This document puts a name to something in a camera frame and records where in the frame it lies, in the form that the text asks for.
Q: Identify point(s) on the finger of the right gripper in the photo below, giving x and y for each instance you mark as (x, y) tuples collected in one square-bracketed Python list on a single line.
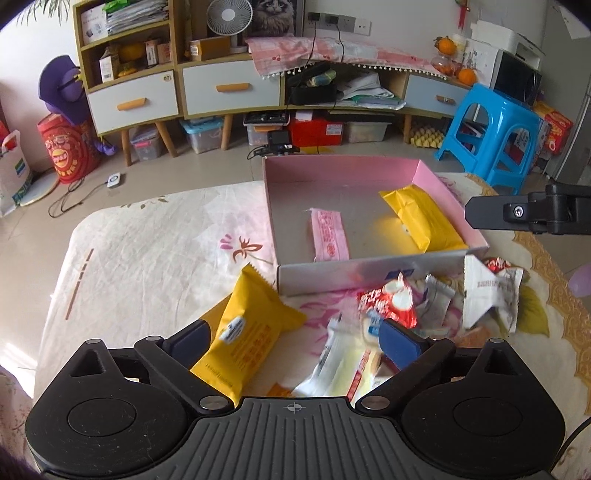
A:
[(561, 209)]

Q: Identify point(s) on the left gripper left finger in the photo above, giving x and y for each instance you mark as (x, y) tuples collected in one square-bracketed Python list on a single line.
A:
[(169, 361)]

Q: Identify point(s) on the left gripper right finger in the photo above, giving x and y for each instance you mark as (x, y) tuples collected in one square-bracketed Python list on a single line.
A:
[(419, 361)]

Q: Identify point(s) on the red snack packet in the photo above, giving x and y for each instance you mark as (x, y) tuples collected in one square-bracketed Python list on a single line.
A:
[(393, 301)]

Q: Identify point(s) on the white yellow cracker packet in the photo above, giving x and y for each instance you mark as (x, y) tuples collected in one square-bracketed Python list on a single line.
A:
[(347, 366)]

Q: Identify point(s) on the yellow snack bag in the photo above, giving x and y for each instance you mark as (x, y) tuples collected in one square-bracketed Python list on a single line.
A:
[(251, 323), (428, 226)]

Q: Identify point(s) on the white snack packet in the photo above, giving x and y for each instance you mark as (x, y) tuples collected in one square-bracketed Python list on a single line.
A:
[(486, 290)]

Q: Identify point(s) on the blue plastic stool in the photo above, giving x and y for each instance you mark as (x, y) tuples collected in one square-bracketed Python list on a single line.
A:
[(485, 156)]

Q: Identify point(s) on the black microwave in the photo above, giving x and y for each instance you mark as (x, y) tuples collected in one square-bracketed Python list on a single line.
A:
[(515, 78)]

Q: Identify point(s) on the pink snack bar packet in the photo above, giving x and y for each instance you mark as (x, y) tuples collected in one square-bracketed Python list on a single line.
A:
[(329, 236)]

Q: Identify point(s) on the pink cardboard box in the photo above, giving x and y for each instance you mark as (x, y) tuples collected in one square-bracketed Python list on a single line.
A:
[(378, 244)]

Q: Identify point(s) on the clear storage bin blue lid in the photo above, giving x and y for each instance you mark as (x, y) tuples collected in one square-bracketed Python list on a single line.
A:
[(203, 135)]

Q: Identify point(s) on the red gift drum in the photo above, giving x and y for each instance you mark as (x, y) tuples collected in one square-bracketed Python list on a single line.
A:
[(71, 148)]

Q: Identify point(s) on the white shopping bag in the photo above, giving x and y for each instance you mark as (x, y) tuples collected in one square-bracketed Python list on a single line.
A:
[(15, 173)]

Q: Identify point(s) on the red storage box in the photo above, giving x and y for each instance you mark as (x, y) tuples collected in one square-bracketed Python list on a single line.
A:
[(317, 132)]

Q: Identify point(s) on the wooden tv cabinet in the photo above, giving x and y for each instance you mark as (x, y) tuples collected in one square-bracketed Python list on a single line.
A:
[(178, 88)]

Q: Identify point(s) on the purple plush toy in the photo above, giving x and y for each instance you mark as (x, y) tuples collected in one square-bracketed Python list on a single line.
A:
[(61, 89)]

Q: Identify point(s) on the pink cloth on cabinet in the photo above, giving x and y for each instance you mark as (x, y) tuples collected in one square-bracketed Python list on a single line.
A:
[(276, 56)]

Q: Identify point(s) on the white desk fan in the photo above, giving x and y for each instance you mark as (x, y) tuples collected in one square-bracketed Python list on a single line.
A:
[(230, 18)]

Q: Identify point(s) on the cat picture frame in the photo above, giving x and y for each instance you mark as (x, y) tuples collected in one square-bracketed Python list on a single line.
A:
[(277, 18)]

